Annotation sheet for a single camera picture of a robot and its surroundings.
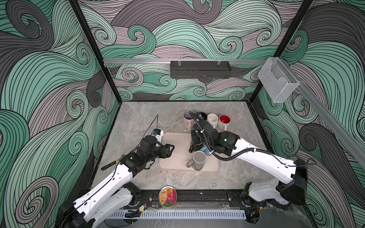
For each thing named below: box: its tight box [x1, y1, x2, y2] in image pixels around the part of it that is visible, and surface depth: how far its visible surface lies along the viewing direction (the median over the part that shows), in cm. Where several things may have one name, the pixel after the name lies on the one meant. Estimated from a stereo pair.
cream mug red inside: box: [217, 114, 232, 132], surface depth 100 cm
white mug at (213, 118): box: [207, 113, 219, 129], surface depth 102 cm
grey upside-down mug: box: [186, 150, 207, 171], surface depth 81 cm
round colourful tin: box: [158, 185, 178, 209], surface depth 73 cm
